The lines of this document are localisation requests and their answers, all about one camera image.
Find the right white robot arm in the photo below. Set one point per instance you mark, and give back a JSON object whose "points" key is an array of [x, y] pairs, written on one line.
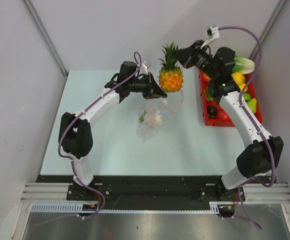
{"points": [[262, 151]]}

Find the yellow lemon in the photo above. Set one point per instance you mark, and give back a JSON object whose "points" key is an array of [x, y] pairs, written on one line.
{"points": [[243, 87], [238, 77]]}

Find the green white cabbage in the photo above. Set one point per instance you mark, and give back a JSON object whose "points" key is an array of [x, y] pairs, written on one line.
{"points": [[243, 65]]}

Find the dark avocado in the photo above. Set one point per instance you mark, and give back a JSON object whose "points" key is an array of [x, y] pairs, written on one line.
{"points": [[212, 112]]}

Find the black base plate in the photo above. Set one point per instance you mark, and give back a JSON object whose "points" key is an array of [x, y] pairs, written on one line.
{"points": [[202, 188]]}

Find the green starfruit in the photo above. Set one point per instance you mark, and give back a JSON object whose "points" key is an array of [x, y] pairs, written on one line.
{"points": [[208, 93]]}

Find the orange fruit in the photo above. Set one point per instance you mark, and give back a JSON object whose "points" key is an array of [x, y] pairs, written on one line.
{"points": [[205, 77]]}

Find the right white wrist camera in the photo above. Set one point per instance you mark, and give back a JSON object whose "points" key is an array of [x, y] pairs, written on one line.
{"points": [[212, 32]]}

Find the aluminium rail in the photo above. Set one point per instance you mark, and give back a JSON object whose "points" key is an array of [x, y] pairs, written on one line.
{"points": [[253, 193]]}

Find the green pear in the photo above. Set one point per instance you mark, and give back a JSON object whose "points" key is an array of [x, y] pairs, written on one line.
{"points": [[252, 104]]}

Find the green striped watermelon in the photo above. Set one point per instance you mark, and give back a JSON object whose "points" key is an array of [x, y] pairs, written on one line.
{"points": [[247, 97]]}

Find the white cable duct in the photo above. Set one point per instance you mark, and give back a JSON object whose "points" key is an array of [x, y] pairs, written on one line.
{"points": [[81, 208]]}

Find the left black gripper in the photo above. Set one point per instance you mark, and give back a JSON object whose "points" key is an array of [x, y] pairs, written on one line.
{"points": [[154, 90]]}

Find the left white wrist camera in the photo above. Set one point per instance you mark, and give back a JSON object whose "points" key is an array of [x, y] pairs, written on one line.
{"points": [[144, 69]]}

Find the red mango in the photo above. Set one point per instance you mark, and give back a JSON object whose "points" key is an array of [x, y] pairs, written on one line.
{"points": [[223, 116]]}

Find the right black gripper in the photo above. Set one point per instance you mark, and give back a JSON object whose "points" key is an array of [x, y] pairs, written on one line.
{"points": [[184, 55]]}

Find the clear zip top bag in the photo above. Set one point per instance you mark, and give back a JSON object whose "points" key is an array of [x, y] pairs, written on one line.
{"points": [[166, 107]]}

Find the red plastic tray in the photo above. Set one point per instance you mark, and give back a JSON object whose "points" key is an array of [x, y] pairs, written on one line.
{"points": [[217, 122]]}

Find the toy pineapple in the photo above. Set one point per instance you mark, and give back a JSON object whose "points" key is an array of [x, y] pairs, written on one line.
{"points": [[170, 75]]}

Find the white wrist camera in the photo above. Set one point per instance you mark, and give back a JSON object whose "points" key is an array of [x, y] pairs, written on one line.
{"points": [[144, 69], [212, 32]]}

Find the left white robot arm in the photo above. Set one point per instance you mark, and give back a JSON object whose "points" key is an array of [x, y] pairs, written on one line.
{"points": [[75, 135]]}

